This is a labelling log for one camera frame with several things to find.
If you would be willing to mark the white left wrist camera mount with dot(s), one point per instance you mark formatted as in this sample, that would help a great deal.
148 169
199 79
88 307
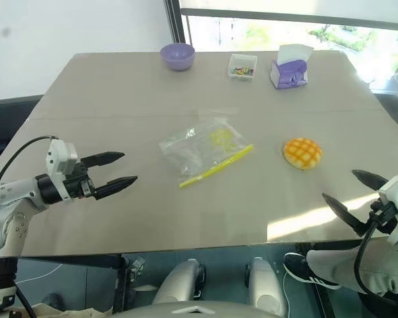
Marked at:
58 159

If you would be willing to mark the dark window frame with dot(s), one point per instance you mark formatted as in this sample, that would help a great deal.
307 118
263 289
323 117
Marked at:
177 20

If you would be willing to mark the yellow pineapple bun toy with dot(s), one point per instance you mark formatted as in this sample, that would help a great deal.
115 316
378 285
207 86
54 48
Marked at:
302 153

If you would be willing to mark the dark grey couch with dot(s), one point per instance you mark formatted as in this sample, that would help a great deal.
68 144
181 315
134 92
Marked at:
10 122

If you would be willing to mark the black table frame leg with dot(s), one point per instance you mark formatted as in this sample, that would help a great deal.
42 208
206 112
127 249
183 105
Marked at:
121 281

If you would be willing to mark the silver robot torso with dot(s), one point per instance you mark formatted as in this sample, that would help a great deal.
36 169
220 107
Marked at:
199 309

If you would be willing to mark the beige paper table cover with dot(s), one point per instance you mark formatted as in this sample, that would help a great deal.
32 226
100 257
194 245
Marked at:
199 205

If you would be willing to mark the silver robot leg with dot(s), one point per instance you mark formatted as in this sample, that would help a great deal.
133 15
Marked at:
263 285
180 281

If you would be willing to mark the black and white sneaker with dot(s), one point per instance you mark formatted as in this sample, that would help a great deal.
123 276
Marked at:
302 270

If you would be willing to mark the clear yellow-zipper plastic bag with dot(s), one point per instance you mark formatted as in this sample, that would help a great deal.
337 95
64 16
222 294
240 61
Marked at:
199 152

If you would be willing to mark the purple tissue pack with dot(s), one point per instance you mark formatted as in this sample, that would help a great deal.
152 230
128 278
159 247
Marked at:
290 71

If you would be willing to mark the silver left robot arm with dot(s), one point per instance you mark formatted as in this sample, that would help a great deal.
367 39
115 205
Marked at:
18 192

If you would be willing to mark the purple plastic bowl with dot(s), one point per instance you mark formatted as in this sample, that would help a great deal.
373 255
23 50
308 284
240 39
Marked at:
177 58

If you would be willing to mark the silver left robot leg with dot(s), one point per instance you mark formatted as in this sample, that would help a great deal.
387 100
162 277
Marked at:
180 281

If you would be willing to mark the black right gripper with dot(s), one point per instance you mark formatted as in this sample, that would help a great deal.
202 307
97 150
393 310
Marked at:
386 218

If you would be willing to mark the clear box of colourful bits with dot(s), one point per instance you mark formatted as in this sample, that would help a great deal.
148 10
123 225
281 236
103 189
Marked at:
242 68

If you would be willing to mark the silver right robot leg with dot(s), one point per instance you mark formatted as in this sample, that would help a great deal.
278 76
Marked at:
263 285

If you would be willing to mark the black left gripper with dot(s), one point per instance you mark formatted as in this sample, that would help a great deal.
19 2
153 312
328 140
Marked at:
78 185

